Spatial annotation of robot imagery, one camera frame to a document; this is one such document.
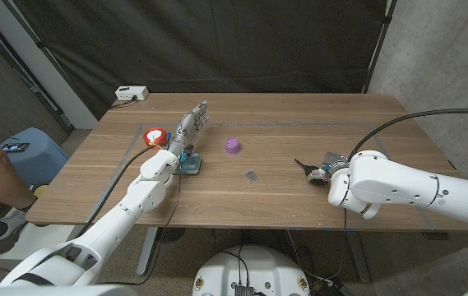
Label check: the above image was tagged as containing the black rubber air blower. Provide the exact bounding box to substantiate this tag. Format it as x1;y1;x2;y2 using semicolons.
293;158;329;185

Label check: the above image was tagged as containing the white power strip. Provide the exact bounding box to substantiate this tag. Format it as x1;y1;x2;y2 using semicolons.
114;85;150;102

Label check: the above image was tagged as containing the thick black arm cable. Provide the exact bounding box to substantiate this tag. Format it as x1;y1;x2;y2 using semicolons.
348;108;468;160
72;146;159;239

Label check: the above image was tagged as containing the black smartphone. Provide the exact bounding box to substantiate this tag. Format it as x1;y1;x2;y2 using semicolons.
0;141;31;154

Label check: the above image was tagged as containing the yellow round object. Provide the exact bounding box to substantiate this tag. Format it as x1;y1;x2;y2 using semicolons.
31;183;49;199

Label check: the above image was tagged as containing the thin black left wrist cable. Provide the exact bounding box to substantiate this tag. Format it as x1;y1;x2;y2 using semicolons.
93;166;183;286

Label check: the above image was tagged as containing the black backdrop stand pole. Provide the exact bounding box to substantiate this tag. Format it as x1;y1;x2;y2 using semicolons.
360;0;398;95

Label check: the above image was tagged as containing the grey and black sneaker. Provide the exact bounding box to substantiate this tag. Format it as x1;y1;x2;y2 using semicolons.
0;209;29;255

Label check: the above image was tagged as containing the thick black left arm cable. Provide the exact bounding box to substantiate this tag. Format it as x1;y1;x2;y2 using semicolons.
72;146;159;239

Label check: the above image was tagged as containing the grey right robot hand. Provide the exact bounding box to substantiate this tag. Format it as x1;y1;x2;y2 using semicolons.
306;150;352;183

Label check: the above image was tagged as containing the red tape roll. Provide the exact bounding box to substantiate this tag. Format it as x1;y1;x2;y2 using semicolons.
142;127;169;150

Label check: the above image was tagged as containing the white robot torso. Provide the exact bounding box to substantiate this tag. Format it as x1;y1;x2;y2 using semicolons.
192;245;312;296

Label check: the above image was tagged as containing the purple cup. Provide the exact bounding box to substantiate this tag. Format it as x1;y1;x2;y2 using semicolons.
224;136;242;156

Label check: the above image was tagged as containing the white floor platform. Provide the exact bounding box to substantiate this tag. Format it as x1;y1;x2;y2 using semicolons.
0;221;76;271

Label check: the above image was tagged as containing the blue plastic stool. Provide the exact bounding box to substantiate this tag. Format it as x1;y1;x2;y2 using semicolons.
0;127;70;188

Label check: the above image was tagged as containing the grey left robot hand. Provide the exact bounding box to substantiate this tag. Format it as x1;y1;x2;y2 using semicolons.
167;101;211;160

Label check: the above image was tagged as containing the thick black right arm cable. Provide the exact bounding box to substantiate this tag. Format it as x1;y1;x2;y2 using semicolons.
348;108;468;160

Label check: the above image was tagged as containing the grey table leg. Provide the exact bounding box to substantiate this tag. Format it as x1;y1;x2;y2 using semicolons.
136;226;159;276
345;230;371;284

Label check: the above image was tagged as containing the black power strip cable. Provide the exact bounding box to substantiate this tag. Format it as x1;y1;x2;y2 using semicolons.
109;96;138;110

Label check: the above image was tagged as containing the black backdrop cloth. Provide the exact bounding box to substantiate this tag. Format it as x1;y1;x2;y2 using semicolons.
11;0;389;120

